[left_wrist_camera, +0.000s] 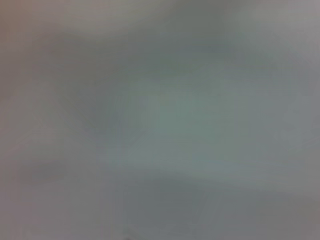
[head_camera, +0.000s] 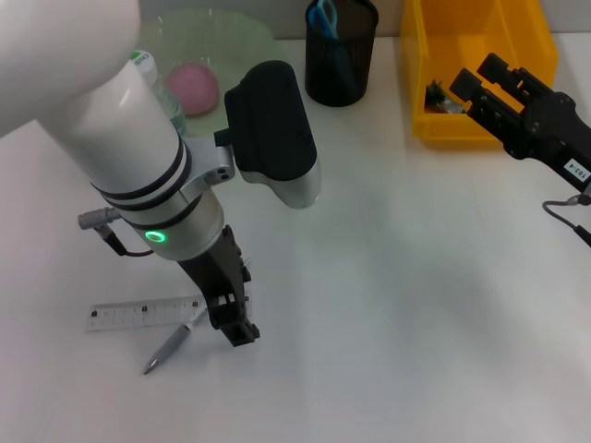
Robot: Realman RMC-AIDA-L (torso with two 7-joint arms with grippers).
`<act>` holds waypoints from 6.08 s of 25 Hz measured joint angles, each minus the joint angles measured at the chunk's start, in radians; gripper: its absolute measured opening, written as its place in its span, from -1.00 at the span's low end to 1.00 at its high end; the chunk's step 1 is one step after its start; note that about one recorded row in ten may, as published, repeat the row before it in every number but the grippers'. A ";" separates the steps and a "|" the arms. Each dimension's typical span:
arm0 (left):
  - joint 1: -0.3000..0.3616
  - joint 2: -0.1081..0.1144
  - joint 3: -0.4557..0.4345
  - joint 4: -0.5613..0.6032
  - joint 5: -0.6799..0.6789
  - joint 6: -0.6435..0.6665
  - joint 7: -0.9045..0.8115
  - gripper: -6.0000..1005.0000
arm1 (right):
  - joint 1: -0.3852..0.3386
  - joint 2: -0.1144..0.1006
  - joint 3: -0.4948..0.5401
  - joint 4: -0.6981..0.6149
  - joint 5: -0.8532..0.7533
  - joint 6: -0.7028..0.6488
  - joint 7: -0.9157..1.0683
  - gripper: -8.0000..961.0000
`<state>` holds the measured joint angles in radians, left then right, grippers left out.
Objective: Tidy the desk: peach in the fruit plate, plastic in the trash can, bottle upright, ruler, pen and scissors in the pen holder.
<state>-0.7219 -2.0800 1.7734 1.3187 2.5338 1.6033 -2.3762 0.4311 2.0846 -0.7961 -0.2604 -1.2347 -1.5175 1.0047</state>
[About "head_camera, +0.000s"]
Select gripper cable with plug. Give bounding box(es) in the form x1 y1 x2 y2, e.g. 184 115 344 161
77 207 156 257
542 193 591 248

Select left gripper cable with plug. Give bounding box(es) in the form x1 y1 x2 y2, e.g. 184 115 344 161
77 207 156 257

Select clear water bottle green label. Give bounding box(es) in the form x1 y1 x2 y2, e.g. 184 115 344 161
131 49 188 138

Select clear plastic ruler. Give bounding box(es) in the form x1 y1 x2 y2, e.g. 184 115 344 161
85 294 253 332

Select yellow plastic storage bin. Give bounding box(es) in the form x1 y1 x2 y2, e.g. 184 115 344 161
399 0 560 149

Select blue capped scissors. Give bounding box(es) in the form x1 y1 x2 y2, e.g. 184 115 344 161
308 0 352 89

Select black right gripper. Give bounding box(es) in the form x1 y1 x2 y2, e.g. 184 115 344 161
450 53 591 193

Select black mesh cylinder bin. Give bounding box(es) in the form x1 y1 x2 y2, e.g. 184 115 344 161
304 0 380 107

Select right gripper cable with plug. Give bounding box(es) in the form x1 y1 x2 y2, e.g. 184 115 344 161
542 193 591 248

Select silver ballpoint pen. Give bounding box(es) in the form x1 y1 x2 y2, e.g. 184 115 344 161
140 257 253 376

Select green translucent plastic fruit plate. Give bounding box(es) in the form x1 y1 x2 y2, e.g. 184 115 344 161
151 9 290 136

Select pink toy peach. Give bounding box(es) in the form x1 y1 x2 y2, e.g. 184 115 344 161
165 63 221 116

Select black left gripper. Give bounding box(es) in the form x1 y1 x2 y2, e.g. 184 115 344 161
177 224 260 348

